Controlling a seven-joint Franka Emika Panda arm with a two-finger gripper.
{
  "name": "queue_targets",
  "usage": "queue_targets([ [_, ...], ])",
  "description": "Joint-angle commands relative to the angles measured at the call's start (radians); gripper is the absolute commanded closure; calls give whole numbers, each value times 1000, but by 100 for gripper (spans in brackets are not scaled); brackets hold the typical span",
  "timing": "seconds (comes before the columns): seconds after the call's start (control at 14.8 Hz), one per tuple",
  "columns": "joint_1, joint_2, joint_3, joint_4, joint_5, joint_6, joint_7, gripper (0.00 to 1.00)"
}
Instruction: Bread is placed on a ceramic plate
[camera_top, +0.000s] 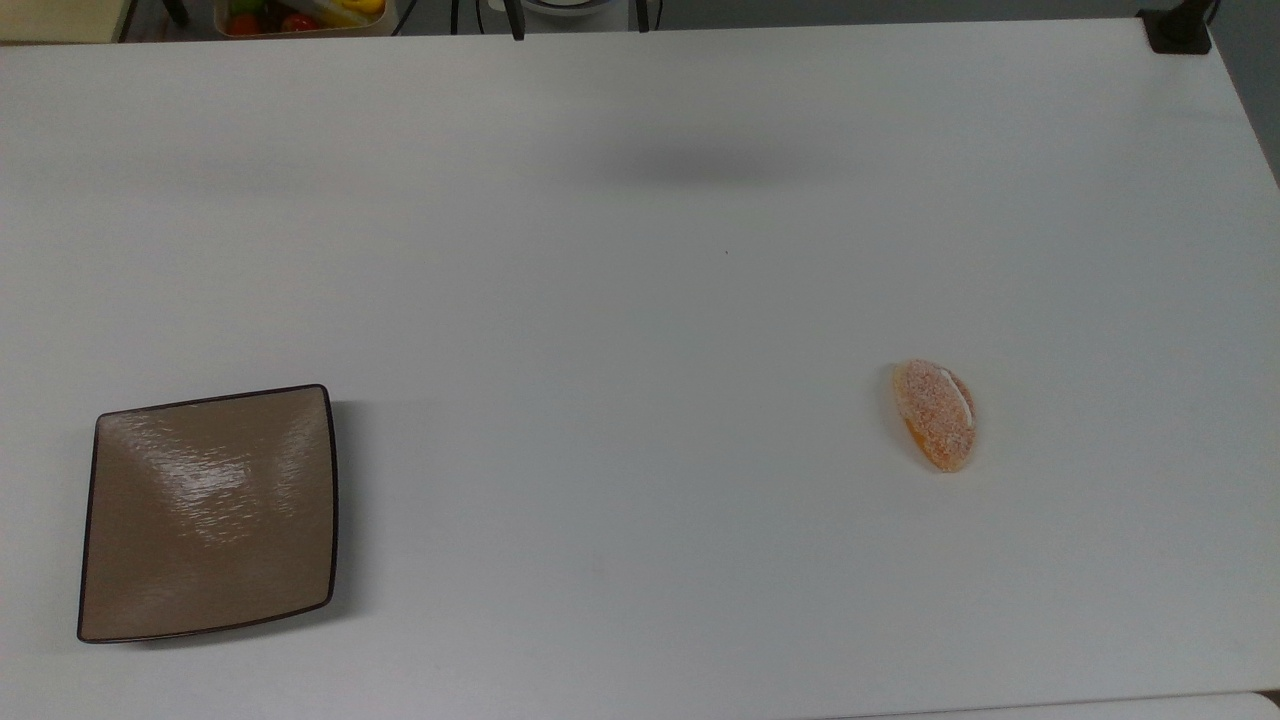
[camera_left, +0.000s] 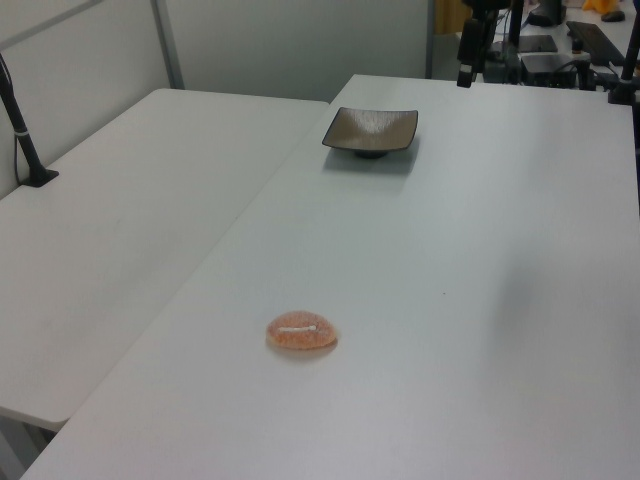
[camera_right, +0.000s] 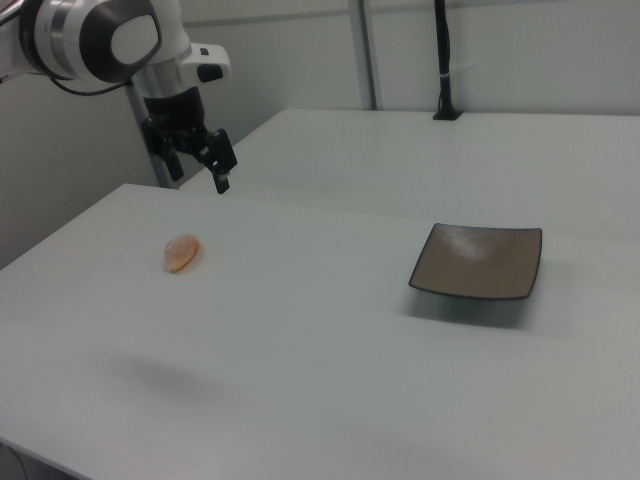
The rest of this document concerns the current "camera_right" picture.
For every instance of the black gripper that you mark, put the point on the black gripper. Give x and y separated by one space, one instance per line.
175 117

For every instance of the orange-brown bread roll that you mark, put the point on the orange-brown bread roll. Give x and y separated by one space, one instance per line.
181 252

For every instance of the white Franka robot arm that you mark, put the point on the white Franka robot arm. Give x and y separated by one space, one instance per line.
75 35

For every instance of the square brown ceramic plate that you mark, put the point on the square brown ceramic plate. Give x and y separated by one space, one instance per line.
475 265

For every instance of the grey partition frame post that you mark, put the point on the grey partition frame post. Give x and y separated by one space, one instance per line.
364 50

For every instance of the black camera stand pole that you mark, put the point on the black camera stand pole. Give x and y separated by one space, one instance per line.
443 50

